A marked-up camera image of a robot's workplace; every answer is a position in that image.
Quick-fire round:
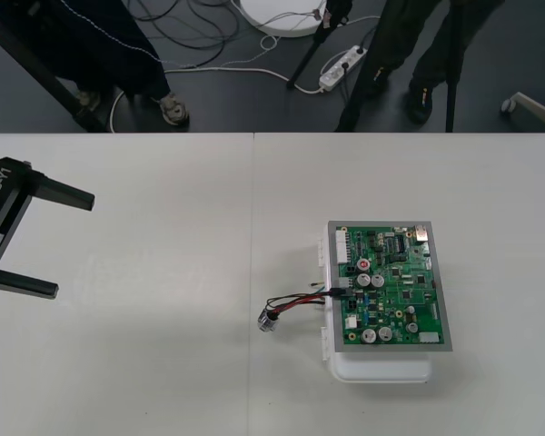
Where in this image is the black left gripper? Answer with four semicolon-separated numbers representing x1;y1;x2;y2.
0;155;96;300

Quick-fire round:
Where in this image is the cable bundle with metal plug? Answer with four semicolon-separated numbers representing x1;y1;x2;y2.
256;281;353;335

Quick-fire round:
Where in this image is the white caster leg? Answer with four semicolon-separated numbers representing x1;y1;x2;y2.
500;91;545;134

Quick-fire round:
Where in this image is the thick black stand leg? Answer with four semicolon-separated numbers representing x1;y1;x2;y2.
0;0;111;134

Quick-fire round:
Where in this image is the person in pale shoes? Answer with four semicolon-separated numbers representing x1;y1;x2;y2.
26;0;193;128

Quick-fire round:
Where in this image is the person in black shoes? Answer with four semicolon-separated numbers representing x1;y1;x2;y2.
362;0;506;126

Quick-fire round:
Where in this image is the white power strip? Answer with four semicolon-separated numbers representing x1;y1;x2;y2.
318;45;370;93

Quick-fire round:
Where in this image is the slim black stand leg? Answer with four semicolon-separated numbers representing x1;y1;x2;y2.
286;0;355;91

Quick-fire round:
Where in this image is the white round base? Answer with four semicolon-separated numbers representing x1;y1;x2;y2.
239;0;331;38

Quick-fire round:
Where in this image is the green circuit board grey frame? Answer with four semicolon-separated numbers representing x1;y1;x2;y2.
326;220;454;354

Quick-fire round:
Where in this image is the white braided cord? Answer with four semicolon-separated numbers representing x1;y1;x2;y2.
61;0;282;69

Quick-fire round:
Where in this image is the dark floor cable tangle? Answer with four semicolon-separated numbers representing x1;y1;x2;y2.
129;0;273;69

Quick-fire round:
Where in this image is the white power cable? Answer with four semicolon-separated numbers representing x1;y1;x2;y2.
108;63;329;134

